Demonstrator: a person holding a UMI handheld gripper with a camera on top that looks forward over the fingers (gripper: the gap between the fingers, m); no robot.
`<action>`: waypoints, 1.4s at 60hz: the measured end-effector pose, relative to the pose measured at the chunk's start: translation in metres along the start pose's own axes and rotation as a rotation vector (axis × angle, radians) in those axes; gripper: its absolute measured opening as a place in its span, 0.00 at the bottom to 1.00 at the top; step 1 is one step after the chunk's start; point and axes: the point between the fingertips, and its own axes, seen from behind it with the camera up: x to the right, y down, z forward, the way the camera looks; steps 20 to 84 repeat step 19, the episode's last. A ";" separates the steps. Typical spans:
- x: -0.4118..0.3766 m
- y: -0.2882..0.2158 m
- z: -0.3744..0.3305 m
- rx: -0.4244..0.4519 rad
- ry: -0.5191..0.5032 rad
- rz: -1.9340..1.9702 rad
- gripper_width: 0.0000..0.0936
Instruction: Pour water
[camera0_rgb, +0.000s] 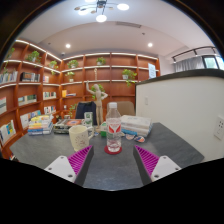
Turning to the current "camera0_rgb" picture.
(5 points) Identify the wooden wall shelf unit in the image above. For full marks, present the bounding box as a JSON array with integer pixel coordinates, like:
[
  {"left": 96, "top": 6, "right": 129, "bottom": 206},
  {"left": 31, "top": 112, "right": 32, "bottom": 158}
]
[{"left": 0, "top": 39, "right": 161, "bottom": 148}]

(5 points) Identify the white ceramic mug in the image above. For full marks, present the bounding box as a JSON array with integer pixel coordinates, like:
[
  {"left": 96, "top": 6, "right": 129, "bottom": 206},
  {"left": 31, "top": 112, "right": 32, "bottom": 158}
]
[{"left": 68, "top": 124, "right": 95, "bottom": 153}]

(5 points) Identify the branched ceiling lamp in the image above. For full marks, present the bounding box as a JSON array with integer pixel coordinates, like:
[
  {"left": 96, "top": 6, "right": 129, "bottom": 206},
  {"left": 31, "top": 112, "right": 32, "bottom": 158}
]
[{"left": 73, "top": 0, "right": 130, "bottom": 23}]

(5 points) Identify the beige chair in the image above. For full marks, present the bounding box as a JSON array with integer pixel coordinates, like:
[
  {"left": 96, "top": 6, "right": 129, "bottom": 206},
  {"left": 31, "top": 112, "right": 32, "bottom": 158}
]
[{"left": 106, "top": 100, "right": 136, "bottom": 118}]

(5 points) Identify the flat round red coaster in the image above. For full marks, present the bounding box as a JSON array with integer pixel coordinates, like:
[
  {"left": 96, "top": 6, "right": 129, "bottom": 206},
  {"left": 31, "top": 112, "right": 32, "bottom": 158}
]
[{"left": 103, "top": 145, "right": 123, "bottom": 156}]

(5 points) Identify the ceiling air vent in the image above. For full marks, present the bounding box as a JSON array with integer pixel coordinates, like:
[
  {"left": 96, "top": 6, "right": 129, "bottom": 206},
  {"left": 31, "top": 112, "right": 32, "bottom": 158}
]
[{"left": 114, "top": 21, "right": 143, "bottom": 29}]

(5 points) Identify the white wall socket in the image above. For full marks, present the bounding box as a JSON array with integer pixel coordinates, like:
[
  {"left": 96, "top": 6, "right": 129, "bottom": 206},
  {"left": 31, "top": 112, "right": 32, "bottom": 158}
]
[{"left": 213, "top": 115, "right": 224, "bottom": 141}]

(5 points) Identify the stack of white books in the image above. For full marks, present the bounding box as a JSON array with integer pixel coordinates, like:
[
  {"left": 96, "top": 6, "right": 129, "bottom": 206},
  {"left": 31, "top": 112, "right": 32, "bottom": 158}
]
[{"left": 120, "top": 114, "right": 154, "bottom": 138}]

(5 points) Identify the clear plastic water bottle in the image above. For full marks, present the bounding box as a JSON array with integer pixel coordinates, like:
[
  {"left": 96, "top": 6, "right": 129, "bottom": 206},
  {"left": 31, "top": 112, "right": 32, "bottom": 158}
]
[{"left": 105, "top": 102, "right": 123, "bottom": 154}]

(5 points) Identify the stack of colourful books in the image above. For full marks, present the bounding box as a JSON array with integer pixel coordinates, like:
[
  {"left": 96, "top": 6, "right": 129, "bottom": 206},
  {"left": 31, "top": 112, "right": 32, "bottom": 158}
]
[{"left": 27, "top": 114, "right": 54, "bottom": 136}]

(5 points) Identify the tall green white carton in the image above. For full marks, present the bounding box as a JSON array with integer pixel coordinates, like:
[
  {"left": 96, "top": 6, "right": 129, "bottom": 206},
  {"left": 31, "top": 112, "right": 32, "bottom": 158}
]
[{"left": 83, "top": 111, "right": 94, "bottom": 129}]

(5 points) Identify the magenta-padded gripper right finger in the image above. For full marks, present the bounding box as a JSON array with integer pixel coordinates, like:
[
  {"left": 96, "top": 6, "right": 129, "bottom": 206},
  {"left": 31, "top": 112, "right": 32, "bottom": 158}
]
[{"left": 133, "top": 144, "right": 183, "bottom": 186}]

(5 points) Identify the white wall poster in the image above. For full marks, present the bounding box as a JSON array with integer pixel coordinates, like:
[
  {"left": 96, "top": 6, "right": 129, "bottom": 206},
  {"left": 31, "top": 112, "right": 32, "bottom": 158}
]
[{"left": 148, "top": 63, "right": 157, "bottom": 80}]

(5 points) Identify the wooden artist mannequin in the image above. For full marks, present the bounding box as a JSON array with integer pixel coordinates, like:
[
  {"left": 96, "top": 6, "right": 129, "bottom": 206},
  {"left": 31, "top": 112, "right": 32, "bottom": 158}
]
[{"left": 85, "top": 80, "right": 109, "bottom": 127}]

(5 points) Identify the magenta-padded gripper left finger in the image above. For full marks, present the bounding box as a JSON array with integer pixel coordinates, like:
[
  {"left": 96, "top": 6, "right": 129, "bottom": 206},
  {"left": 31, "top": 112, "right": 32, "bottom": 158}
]
[{"left": 44, "top": 144, "right": 95, "bottom": 187}]

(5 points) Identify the window with white curtain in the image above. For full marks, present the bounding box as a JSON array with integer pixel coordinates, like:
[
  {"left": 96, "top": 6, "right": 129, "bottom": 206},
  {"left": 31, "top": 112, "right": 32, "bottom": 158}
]
[{"left": 172, "top": 54, "right": 224, "bottom": 73}]

